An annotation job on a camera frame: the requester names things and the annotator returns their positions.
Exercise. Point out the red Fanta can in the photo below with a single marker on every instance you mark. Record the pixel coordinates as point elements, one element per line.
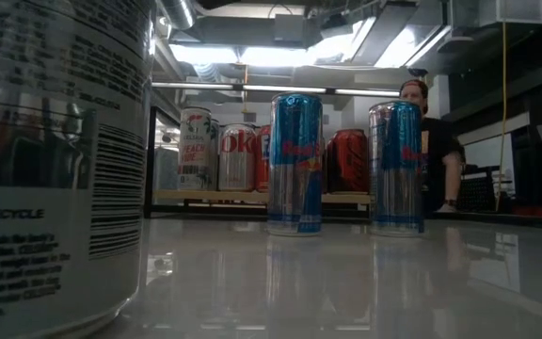
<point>262,160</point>

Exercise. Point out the silver Diet Coke can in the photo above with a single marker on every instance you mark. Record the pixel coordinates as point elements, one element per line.
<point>236,160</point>

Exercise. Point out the red can with black graphic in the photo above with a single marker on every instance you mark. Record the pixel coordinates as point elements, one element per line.
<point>346,160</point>

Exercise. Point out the white Celsius can black lid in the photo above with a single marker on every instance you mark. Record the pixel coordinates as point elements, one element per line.
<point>40,165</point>
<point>195,150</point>

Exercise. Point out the blue silver Red Bull can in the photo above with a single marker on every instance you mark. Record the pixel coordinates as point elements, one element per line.
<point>294,165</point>
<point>395,169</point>

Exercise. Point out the wooden tray board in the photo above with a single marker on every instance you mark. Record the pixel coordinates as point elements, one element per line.
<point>233,195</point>

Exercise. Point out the white ceiling light tube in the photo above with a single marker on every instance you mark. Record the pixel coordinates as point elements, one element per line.
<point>282,88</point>
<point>367,92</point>
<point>191,85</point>

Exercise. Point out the bright ceiling light panel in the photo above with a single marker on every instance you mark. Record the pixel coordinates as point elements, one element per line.
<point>261,55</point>

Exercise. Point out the person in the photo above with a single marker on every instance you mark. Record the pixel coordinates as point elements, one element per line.
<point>435,146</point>

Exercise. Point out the black mesh basket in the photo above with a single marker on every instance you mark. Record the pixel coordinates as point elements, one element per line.
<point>478,193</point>

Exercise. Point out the silver ventilation duct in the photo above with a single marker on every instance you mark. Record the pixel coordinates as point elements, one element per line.
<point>179,11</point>

